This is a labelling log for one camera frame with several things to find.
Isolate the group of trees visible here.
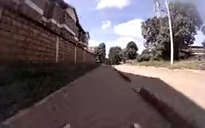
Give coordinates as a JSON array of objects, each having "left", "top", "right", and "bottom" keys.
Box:
[{"left": 93, "top": 40, "right": 139, "bottom": 66}]

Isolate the red brick path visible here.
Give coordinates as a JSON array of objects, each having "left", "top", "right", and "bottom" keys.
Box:
[{"left": 3, "top": 64, "right": 178, "bottom": 128}]

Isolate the kerb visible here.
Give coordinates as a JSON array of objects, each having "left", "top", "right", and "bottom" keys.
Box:
[{"left": 113, "top": 66, "right": 194, "bottom": 128}]

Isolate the robot's own part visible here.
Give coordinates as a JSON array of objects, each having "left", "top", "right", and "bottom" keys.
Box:
[
  {"left": 133, "top": 122, "right": 143, "bottom": 128},
  {"left": 62, "top": 122, "right": 72, "bottom": 128}
]

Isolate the pale pole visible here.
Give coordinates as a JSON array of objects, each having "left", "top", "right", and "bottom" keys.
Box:
[{"left": 163, "top": 0, "right": 175, "bottom": 66}]

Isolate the grass verge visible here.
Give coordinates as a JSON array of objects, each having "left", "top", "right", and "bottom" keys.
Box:
[{"left": 133, "top": 58, "right": 205, "bottom": 73}]

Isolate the large tree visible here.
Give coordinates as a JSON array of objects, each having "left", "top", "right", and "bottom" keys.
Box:
[{"left": 140, "top": 2, "right": 204, "bottom": 63}]

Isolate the dirt road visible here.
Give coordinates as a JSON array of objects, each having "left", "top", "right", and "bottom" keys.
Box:
[{"left": 114, "top": 63, "right": 205, "bottom": 128}]

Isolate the brown brick wall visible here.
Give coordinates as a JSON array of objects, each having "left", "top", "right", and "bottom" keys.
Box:
[{"left": 0, "top": 3, "right": 98, "bottom": 66}]

